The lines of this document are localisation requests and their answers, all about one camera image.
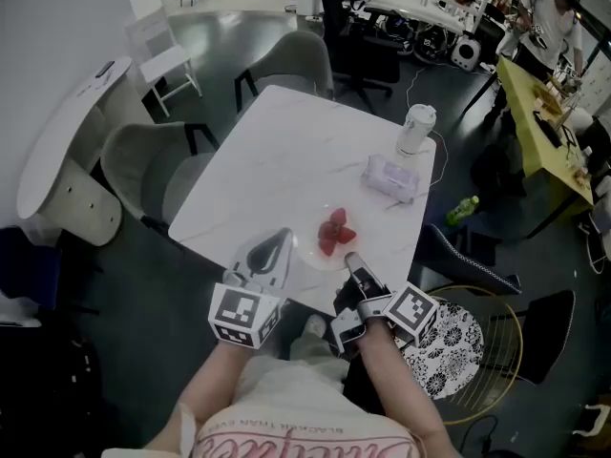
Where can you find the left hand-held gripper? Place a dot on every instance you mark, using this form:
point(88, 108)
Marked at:
point(238, 310)

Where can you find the person's right forearm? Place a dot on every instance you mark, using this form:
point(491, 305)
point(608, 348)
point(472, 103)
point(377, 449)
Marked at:
point(396, 384)

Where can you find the clear glass plate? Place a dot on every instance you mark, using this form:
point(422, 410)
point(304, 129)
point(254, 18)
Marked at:
point(308, 246)

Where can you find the yellow table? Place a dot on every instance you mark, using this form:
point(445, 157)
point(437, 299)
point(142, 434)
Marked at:
point(530, 131)

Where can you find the person's light shoe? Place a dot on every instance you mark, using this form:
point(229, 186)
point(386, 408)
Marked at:
point(315, 326)

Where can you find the long white workbench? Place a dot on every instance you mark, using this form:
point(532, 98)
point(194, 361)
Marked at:
point(420, 3)

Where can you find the green plastic bottle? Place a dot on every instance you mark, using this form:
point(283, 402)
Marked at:
point(462, 209)

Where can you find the grey upholstered chair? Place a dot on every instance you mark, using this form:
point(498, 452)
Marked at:
point(296, 57)
point(143, 170)

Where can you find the red strawberry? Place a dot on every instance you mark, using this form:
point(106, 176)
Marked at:
point(326, 231)
point(338, 216)
point(347, 235)
point(327, 247)

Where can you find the white drinking bottle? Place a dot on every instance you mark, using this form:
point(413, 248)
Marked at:
point(414, 129)

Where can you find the black office chair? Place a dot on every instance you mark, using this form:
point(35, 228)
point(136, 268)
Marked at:
point(353, 50)

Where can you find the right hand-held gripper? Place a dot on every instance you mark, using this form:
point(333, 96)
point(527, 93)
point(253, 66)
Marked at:
point(410, 310)

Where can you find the white folding chair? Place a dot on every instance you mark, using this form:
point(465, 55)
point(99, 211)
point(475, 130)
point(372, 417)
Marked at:
point(162, 57)

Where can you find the white curved side desk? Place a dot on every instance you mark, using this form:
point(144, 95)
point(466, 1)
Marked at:
point(67, 131)

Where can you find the white round box device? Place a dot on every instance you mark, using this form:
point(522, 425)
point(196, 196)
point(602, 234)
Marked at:
point(465, 53)

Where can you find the purple wet wipes pack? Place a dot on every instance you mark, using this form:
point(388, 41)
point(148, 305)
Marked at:
point(389, 177)

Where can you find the black bag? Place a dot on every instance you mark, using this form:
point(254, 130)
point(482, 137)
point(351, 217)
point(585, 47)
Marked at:
point(496, 170)

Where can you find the floral round cushion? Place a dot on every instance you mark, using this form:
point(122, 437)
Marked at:
point(448, 351)

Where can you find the person's left forearm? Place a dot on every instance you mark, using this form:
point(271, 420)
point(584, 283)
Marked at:
point(210, 384)

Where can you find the person's printed shirt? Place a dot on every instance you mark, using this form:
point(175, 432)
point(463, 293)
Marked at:
point(296, 430)

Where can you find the person's beige trousers leg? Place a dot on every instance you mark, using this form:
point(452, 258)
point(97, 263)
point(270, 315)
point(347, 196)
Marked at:
point(296, 375)

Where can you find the dark blue chair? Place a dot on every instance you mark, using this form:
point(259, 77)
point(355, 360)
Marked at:
point(463, 260)

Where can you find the white marble table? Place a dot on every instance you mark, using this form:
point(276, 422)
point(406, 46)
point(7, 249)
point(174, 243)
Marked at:
point(296, 160)

